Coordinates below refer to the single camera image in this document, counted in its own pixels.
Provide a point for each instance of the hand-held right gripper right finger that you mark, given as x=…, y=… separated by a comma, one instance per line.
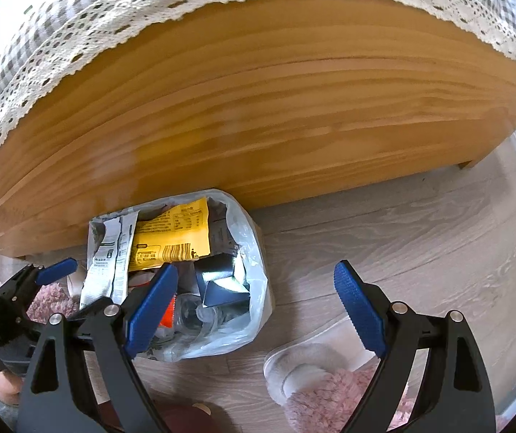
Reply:
x=359, y=306

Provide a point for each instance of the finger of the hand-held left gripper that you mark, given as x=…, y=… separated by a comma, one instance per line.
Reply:
x=57, y=269

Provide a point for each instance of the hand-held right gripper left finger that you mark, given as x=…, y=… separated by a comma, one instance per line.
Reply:
x=152, y=306

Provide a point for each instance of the white printed sachet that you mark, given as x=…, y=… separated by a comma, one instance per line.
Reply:
x=127, y=252
x=100, y=270

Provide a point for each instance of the yellow snack bag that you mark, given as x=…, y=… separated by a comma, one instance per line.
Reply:
x=172, y=230

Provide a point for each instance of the trash bin with plastic liner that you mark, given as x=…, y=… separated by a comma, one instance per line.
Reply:
x=249, y=315

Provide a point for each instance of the person's left hand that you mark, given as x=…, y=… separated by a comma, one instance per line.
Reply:
x=5, y=385

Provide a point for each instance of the pink fluffy fabric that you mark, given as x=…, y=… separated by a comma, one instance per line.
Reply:
x=330, y=397
x=55, y=300

